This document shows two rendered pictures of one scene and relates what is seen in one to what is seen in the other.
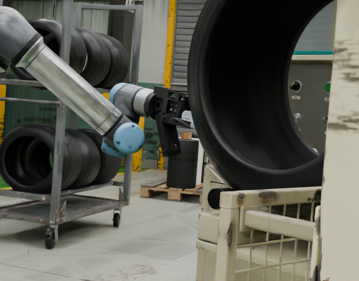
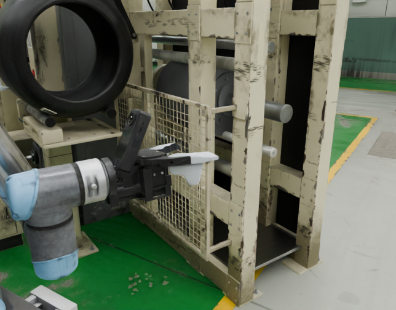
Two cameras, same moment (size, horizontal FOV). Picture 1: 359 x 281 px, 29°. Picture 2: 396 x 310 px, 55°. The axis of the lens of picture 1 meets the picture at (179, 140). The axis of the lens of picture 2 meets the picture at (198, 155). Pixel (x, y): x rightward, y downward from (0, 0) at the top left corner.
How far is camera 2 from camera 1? 151 cm
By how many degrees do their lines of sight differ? 80
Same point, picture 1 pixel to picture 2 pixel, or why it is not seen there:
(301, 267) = (104, 135)
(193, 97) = (23, 74)
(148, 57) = not seen: outside the picture
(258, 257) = (83, 139)
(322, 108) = not seen: outside the picture
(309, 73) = not seen: outside the picture
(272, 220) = (217, 109)
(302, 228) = (225, 109)
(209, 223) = (50, 135)
